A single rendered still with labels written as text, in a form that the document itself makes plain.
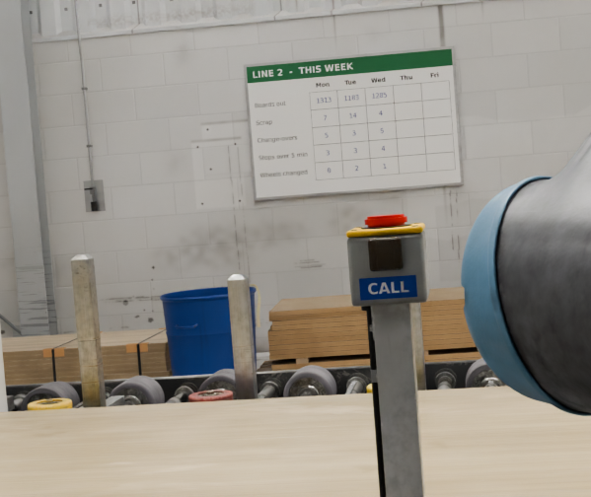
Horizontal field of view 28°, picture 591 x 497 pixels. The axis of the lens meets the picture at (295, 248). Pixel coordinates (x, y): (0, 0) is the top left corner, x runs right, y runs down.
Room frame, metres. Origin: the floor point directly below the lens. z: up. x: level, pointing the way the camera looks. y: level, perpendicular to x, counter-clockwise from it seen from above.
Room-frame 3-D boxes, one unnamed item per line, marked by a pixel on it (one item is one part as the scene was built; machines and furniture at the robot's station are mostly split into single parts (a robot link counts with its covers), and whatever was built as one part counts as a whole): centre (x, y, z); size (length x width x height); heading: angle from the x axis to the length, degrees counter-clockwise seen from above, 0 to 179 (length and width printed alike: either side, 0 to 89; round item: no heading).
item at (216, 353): (6.82, 0.50, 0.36); 0.59 x 0.57 x 0.73; 173
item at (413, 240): (1.13, -0.09, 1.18); 0.07 x 0.07 x 0.08; 82
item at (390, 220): (1.13, -0.09, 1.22); 0.04 x 0.04 x 0.02
